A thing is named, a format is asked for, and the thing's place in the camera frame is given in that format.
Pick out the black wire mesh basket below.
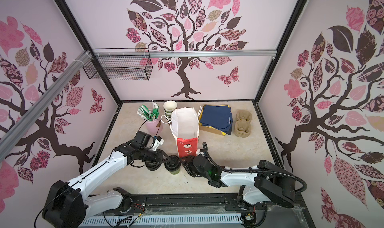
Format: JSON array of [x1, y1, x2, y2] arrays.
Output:
[[83, 48, 154, 81]]

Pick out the stack of green paper cups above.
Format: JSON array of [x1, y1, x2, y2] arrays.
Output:
[[163, 101, 178, 121]]

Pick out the aluminium diagonal rail left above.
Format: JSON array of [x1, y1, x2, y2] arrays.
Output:
[[1, 51, 91, 161]]

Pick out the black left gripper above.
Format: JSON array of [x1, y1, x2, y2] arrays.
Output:
[[138, 147, 171, 166]]

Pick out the navy blue paper bags stack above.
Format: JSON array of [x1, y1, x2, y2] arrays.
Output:
[[199, 105, 234, 136]]

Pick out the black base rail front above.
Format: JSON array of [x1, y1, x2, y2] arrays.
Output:
[[94, 193, 308, 228]]

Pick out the aluminium horizontal rail back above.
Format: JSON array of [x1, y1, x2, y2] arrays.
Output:
[[94, 50, 277, 58]]

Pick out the stack of black cup lids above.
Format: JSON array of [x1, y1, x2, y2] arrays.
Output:
[[145, 162, 162, 172]]

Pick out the black plastic cup lid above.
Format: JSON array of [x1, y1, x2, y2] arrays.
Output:
[[165, 155, 181, 173]]

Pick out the red white paper takeout bag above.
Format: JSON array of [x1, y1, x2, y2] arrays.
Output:
[[161, 107, 202, 158]]

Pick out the black vertical frame post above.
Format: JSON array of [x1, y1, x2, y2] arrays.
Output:
[[54, 0, 122, 106]]

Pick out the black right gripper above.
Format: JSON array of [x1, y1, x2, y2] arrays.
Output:
[[178, 155, 211, 181]]

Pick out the green paper coffee cup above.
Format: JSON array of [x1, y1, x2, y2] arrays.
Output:
[[169, 168, 181, 175]]

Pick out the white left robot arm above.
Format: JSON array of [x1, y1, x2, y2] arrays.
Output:
[[37, 131, 170, 228]]

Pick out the white slotted cable duct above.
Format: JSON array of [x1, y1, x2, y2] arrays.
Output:
[[80, 214, 243, 228]]

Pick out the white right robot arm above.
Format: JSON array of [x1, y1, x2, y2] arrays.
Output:
[[181, 142, 308, 209]]

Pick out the brown pulp cup carriers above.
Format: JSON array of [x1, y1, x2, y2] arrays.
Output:
[[234, 110, 252, 138]]

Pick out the pink plastic straw holder cup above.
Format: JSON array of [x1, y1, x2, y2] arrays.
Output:
[[145, 119, 163, 136]]

